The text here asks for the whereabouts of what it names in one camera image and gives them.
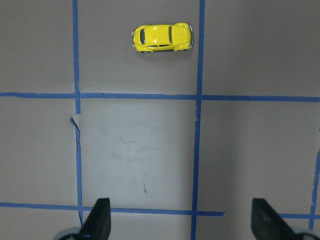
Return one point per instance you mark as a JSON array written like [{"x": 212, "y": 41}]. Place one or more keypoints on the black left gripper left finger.
[{"x": 98, "y": 224}]

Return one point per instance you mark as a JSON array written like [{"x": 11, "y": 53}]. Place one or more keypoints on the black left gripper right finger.
[{"x": 266, "y": 224}]

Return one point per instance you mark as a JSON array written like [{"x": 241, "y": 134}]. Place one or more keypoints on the yellow beetle toy car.
[{"x": 178, "y": 37}]

